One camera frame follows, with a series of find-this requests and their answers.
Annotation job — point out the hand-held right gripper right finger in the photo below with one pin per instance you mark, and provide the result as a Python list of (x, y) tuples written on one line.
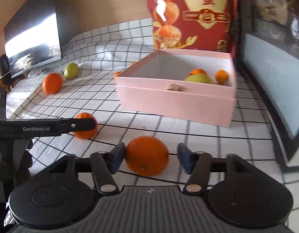
[(185, 159)]

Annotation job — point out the red snack bag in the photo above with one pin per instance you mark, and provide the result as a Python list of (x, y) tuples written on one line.
[(200, 17)]

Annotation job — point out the black monitor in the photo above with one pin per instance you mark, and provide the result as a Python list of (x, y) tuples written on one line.
[(32, 41)]

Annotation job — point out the dark object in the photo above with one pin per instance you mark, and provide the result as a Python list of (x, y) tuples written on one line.
[(1, 70)]

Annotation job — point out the large orange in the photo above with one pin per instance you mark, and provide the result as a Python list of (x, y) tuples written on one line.
[(147, 155)]

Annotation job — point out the white checkered tablecloth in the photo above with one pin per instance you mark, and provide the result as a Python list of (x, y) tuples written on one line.
[(103, 41)]

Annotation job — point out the green pear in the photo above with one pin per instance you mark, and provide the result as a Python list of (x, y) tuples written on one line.
[(198, 79), (71, 70)]

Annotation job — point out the glass-sided computer case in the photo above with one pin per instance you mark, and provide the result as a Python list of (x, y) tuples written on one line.
[(273, 77)]

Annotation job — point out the pink cardboard box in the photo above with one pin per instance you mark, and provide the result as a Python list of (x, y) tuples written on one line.
[(176, 102)]

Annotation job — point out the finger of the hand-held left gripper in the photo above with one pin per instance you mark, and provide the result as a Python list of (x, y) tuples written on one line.
[(83, 125)]

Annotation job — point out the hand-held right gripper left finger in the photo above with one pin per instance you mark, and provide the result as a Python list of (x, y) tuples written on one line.
[(117, 157)]

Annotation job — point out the small tangerine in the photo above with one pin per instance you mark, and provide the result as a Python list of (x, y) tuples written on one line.
[(198, 71), (221, 76), (117, 74), (85, 135), (52, 83)]

